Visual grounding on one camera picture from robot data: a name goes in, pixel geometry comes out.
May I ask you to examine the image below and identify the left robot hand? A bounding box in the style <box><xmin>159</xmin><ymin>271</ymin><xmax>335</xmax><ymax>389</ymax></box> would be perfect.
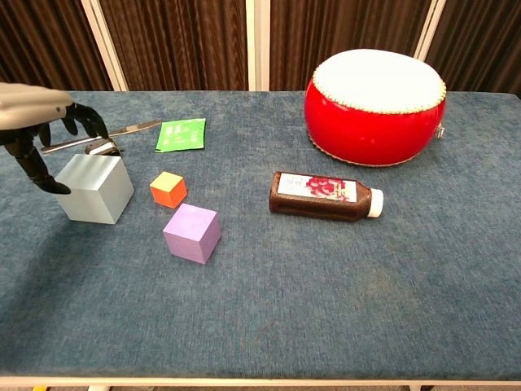
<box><xmin>0</xmin><ymin>82</ymin><xmax>110</xmax><ymax>196</ymax></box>

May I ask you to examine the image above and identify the small orange cube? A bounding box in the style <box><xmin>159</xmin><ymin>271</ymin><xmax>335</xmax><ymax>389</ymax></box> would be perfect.
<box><xmin>149</xmin><ymin>170</ymin><xmax>189</xmax><ymax>209</ymax></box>

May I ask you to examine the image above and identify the purple cube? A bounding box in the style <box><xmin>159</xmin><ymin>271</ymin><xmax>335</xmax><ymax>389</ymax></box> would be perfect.
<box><xmin>162</xmin><ymin>202</ymin><xmax>222</xmax><ymax>265</ymax></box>

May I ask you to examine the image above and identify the large light blue cube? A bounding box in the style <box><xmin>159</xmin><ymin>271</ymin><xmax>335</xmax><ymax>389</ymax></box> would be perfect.
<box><xmin>54</xmin><ymin>153</ymin><xmax>135</xmax><ymax>226</ymax></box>

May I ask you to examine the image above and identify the dark brown ribbed screen panel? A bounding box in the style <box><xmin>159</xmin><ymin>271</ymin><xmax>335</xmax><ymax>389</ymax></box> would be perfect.
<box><xmin>425</xmin><ymin>0</ymin><xmax>521</xmax><ymax>97</ymax></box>
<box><xmin>99</xmin><ymin>0</ymin><xmax>249</xmax><ymax>91</ymax></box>
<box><xmin>268</xmin><ymin>0</ymin><xmax>432</xmax><ymax>91</ymax></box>
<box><xmin>0</xmin><ymin>0</ymin><xmax>113</xmax><ymax>93</ymax></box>

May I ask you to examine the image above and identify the black binder clip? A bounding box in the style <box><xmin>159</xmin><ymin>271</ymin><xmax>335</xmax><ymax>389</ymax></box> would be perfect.
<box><xmin>84</xmin><ymin>138</ymin><xmax>125</xmax><ymax>158</ymax></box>

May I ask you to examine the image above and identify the metal table knife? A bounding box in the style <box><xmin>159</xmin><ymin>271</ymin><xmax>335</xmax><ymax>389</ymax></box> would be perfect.
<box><xmin>40</xmin><ymin>119</ymin><xmax>163</xmax><ymax>155</ymax></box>

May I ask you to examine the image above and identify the green sachet packet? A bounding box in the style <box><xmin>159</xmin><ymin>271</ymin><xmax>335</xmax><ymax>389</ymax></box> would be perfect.
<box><xmin>155</xmin><ymin>117</ymin><xmax>208</xmax><ymax>154</ymax></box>

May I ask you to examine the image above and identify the brown bottle with floral label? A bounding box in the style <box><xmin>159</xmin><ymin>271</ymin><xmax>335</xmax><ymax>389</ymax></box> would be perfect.
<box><xmin>268</xmin><ymin>170</ymin><xmax>385</xmax><ymax>223</ymax></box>

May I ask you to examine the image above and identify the blue table cloth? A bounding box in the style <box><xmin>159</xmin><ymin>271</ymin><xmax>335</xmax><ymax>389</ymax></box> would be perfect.
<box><xmin>0</xmin><ymin>90</ymin><xmax>521</xmax><ymax>382</ymax></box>

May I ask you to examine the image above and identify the red drum with white skin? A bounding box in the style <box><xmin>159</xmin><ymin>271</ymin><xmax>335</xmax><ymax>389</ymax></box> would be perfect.
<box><xmin>303</xmin><ymin>48</ymin><xmax>448</xmax><ymax>168</ymax></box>

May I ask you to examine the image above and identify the white screen frame post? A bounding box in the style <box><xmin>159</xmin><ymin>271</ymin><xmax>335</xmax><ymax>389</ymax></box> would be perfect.
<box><xmin>245</xmin><ymin>0</ymin><xmax>271</xmax><ymax>91</ymax></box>
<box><xmin>413</xmin><ymin>0</ymin><xmax>448</xmax><ymax>62</ymax></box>
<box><xmin>80</xmin><ymin>0</ymin><xmax>129</xmax><ymax>91</ymax></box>

